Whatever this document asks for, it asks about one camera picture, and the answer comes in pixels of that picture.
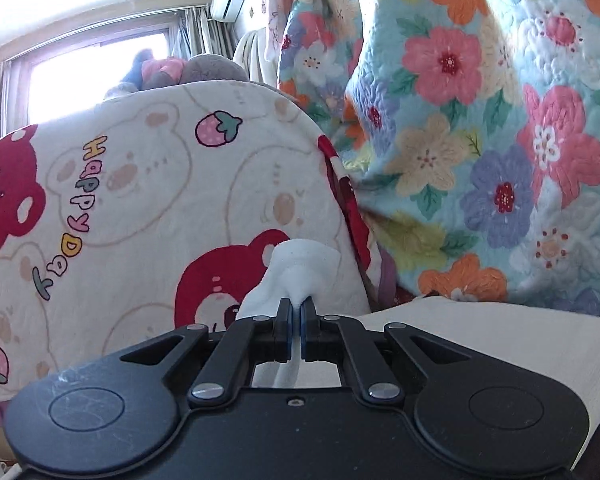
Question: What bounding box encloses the cream hanging towel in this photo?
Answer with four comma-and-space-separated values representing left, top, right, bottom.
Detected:
232, 30, 281, 88

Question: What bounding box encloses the pink printed hanging cloth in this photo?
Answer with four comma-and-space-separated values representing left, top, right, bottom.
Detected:
260, 0, 326, 73

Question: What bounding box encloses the white long sleeve shirt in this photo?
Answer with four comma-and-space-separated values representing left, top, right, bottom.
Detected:
235, 240, 342, 391

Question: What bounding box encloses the window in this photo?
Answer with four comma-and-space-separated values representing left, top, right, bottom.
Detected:
0, 12, 181, 146

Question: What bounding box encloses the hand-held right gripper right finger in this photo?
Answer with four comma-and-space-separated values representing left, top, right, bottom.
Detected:
300, 297, 473, 405

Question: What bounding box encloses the red bear print pillow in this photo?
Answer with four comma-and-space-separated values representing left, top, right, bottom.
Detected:
0, 80, 416, 428

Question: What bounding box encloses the floral quilt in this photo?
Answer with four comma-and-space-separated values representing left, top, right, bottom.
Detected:
277, 0, 600, 320

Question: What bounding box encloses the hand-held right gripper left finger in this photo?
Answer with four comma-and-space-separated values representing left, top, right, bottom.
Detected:
120, 299, 294, 408

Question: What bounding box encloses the cream folded garment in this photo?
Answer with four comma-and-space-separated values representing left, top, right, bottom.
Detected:
355, 294, 600, 461

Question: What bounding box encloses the grey and pink plush toy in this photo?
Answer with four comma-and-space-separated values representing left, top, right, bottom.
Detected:
104, 49, 187, 103

